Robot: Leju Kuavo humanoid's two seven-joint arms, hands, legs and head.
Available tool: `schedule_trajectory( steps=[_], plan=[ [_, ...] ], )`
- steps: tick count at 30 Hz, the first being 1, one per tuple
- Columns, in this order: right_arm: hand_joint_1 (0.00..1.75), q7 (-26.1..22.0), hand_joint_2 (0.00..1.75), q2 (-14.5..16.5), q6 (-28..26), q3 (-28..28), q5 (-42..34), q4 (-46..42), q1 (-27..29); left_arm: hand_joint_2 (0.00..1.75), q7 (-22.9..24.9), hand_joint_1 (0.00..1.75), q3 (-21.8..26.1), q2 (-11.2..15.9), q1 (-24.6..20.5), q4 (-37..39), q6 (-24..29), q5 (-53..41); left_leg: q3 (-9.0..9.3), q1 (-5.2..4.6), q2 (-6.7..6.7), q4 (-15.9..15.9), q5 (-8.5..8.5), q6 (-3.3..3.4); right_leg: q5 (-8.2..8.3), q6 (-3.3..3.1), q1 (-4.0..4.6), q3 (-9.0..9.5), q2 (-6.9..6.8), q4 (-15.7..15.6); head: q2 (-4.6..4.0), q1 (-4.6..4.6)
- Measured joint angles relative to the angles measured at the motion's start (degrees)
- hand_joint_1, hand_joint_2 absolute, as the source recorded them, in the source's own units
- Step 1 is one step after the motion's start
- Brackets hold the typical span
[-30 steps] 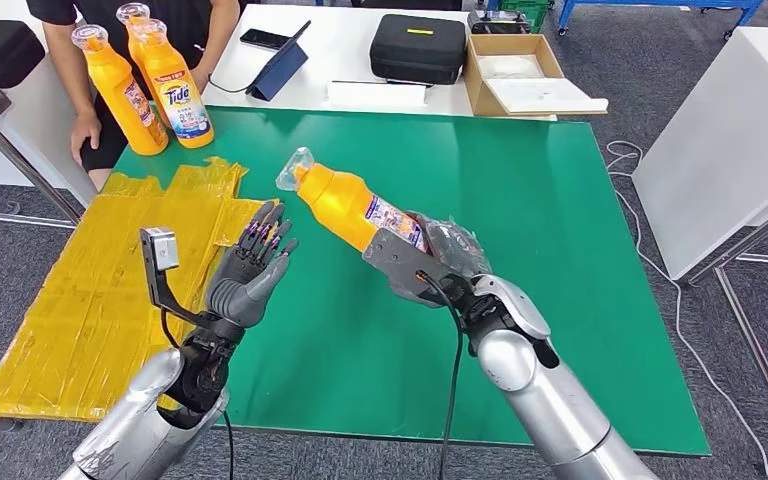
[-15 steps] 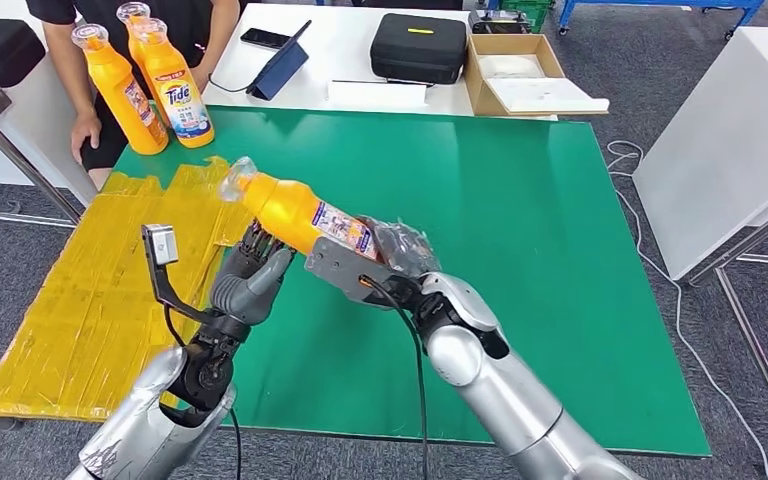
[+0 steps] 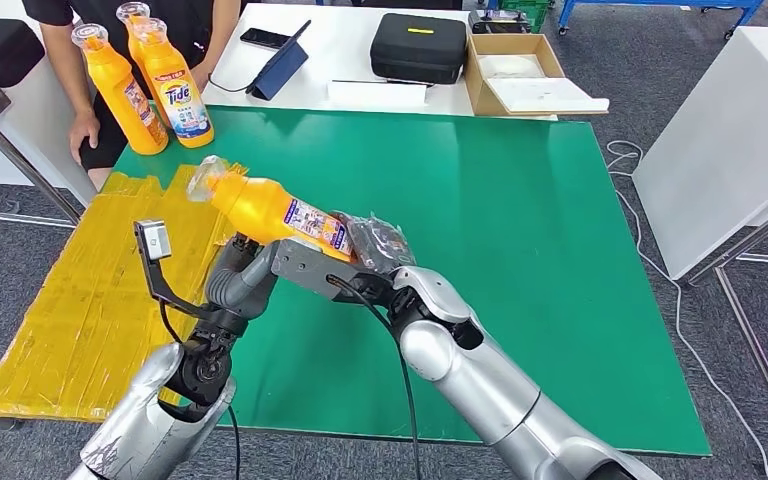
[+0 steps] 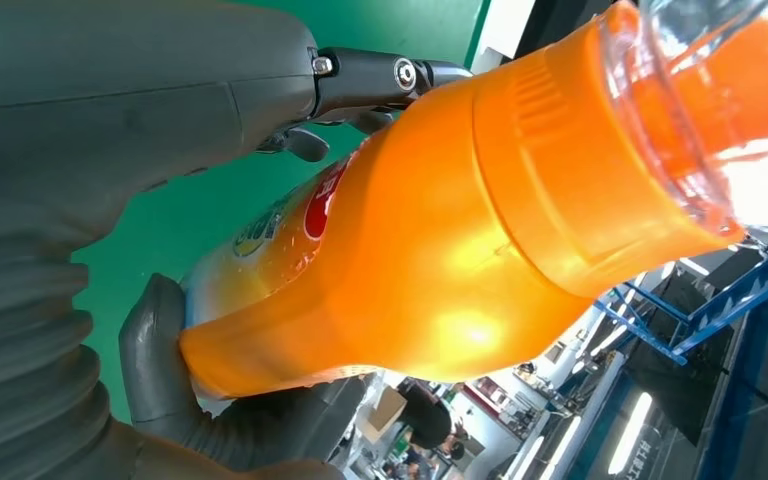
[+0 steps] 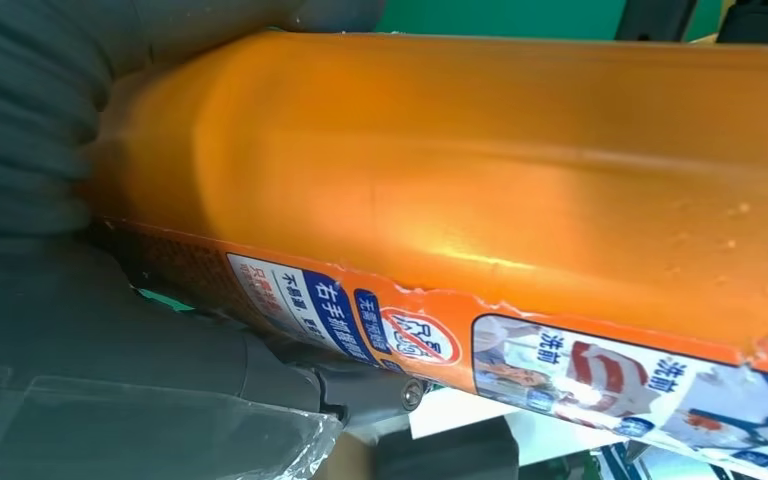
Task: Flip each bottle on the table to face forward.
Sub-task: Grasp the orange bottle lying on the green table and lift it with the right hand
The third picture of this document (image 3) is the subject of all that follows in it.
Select black charger cable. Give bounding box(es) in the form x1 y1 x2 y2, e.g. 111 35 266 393
208 78 253 95

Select black left wrist camera bracket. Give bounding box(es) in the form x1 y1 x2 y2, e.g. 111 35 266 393
133 221 226 323

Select person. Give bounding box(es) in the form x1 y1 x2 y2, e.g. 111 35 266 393
20 0 243 192

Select white round foam insert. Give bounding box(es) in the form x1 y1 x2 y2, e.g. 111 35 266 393
478 54 548 80

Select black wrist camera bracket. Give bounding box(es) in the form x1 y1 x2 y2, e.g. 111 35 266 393
133 221 226 323
271 238 399 306

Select black case yellow label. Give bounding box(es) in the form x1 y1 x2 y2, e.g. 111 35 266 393
369 13 468 85

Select white side table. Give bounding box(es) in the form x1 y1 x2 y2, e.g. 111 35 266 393
0 0 97 207

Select black device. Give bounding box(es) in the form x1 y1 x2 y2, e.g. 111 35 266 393
468 9 532 36

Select white floor cable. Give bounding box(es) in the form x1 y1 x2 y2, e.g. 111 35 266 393
605 139 768 480

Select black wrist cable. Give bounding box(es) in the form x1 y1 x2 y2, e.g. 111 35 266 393
158 301 243 480
327 274 423 480

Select orange detergent bottle clear cap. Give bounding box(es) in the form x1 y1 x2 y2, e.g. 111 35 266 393
186 155 355 264
115 1 170 127
130 18 216 150
71 23 170 157

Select thin black pen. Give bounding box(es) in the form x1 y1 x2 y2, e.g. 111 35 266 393
332 78 435 88

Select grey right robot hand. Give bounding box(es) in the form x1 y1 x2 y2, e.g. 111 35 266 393
330 211 418 276

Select person's right hand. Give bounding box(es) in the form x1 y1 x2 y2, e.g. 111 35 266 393
69 111 102 166

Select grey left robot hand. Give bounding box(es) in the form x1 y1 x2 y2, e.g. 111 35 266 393
224 231 281 291

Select blue tablet case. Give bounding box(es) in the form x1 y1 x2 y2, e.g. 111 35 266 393
246 19 312 102

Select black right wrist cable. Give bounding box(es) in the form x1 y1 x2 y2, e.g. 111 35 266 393
327 274 423 480

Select white foam sheet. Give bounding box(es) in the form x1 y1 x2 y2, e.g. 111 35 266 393
486 77 611 117

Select person's left hand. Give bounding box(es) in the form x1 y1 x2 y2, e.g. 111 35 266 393
189 59 214 94

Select white table metal legs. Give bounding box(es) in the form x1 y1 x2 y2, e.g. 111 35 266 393
632 26 768 465

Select yellow plastic sheet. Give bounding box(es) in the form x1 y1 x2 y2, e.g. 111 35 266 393
0 162 249 423

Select blue metal rack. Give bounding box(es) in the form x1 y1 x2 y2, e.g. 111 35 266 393
558 0 768 36

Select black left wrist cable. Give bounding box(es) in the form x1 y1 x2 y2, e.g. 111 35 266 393
158 301 243 480

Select cardboard box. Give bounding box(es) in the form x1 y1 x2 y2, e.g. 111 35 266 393
463 33 567 118

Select green plastic crate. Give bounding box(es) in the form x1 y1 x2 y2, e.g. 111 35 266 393
497 0 554 32

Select white paper sheet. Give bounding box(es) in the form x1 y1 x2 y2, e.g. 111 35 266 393
326 80 429 109

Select black smartphone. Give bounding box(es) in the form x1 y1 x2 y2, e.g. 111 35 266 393
239 27 293 50

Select white desk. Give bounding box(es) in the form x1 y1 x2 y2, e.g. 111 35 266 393
201 3 558 122

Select black right wrist camera bracket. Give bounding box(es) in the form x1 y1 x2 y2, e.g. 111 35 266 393
271 238 399 306

